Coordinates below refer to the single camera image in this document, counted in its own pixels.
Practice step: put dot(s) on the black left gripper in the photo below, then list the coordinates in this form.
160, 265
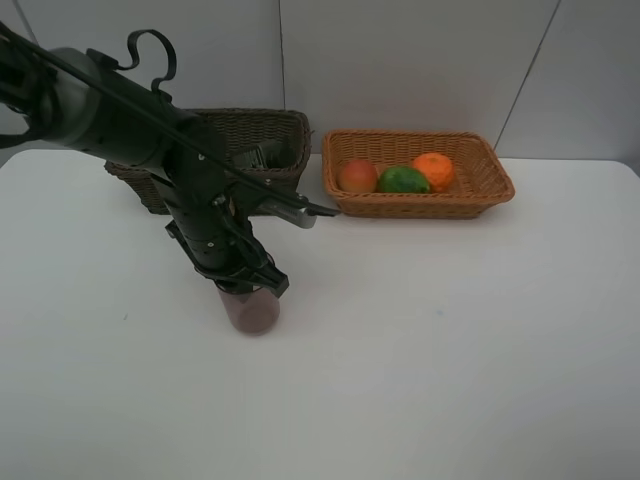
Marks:
237, 265

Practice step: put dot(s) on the translucent pink plastic cup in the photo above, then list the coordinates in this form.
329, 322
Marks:
251, 310

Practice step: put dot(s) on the dark green pump bottle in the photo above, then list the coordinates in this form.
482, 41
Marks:
268, 154

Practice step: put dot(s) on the red orange peach fruit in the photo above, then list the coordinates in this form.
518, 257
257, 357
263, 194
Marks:
358, 176

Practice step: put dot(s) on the green lime fruit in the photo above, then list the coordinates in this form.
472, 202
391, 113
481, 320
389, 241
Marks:
403, 180

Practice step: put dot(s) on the orange tangerine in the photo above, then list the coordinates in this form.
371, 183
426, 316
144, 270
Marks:
437, 168

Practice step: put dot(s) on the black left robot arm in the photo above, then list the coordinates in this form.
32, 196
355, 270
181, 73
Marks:
83, 101

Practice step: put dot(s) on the dark brown wicker basket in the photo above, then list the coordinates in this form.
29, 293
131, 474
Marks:
243, 127

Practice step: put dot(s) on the light brown wicker basket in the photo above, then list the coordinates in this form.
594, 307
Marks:
480, 182

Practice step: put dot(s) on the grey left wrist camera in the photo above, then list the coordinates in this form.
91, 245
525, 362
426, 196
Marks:
297, 210

